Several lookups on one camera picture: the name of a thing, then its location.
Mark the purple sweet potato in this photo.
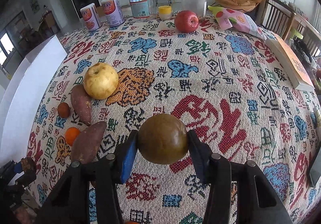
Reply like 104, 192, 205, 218
71, 121, 107, 164
71, 84, 91, 126

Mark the bright orange tangerine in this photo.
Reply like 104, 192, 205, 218
65, 127, 80, 146

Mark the rough dark orange fruit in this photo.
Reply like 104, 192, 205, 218
57, 102, 70, 119

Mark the yellow apple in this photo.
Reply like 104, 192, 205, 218
83, 63, 119, 100

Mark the patterned woven tablecloth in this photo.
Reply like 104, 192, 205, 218
27, 17, 320, 223

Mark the orange cover book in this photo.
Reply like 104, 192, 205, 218
265, 35, 314, 92

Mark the left purple tin can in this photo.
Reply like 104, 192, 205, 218
80, 3, 102, 32

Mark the purple tin can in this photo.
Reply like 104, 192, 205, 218
101, 0, 124, 27
80, 3, 102, 32

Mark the wooden chair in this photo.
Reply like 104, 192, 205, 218
260, 0, 320, 57

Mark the pink snack bag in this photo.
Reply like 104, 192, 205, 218
208, 5, 267, 41

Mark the red apple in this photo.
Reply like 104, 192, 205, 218
174, 10, 199, 33

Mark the right purple tin can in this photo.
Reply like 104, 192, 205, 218
101, 0, 124, 27

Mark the small yellow lid jar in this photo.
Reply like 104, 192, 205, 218
158, 5, 172, 20

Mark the clear black lid canister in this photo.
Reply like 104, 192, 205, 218
181, 0, 207, 18

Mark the large silver blue tin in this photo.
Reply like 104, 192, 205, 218
129, 0, 154, 20

